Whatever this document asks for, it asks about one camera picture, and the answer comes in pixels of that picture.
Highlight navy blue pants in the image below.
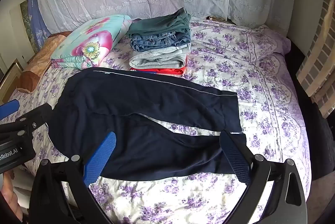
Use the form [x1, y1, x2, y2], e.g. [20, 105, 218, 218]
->
[47, 67, 248, 183]

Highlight person's left hand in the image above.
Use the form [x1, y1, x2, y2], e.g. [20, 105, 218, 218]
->
[0, 170, 24, 222]

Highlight purple floral bed sheet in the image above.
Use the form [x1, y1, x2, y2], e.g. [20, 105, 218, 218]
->
[5, 17, 312, 224]

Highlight small brown object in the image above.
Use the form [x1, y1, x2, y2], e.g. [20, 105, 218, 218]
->
[206, 15, 231, 23]

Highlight dark bed frame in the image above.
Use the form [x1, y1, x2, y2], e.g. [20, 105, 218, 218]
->
[284, 36, 335, 183]

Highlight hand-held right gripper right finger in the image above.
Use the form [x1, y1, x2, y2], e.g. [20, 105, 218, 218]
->
[219, 130, 308, 224]

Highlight folded red shorts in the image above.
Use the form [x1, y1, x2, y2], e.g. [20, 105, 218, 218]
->
[130, 55, 187, 76]

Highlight checked beige curtain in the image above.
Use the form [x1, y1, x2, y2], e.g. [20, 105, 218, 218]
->
[296, 0, 335, 120]

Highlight folded blue jeans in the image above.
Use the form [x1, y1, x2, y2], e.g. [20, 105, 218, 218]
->
[130, 30, 191, 52]

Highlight wooden frame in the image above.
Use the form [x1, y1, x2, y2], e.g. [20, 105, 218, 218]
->
[0, 61, 23, 104]

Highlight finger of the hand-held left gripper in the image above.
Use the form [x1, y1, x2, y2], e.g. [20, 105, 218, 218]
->
[0, 103, 54, 137]
[0, 99, 20, 121]

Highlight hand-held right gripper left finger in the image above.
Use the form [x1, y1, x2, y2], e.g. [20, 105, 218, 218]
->
[29, 132, 117, 224]

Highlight blue printed pillow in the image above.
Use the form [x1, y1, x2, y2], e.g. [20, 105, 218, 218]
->
[25, 0, 51, 52]

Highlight folded dark green pants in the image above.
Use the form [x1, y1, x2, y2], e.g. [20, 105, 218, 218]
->
[126, 8, 191, 36]

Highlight folded floral blanket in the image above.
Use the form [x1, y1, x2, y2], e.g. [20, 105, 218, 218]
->
[50, 14, 134, 70]

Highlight folded grey pants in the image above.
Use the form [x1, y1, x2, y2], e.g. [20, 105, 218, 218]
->
[129, 44, 191, 70]

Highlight orange brown pillow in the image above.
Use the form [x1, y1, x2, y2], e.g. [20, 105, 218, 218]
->
[19, 32, 72, 95]

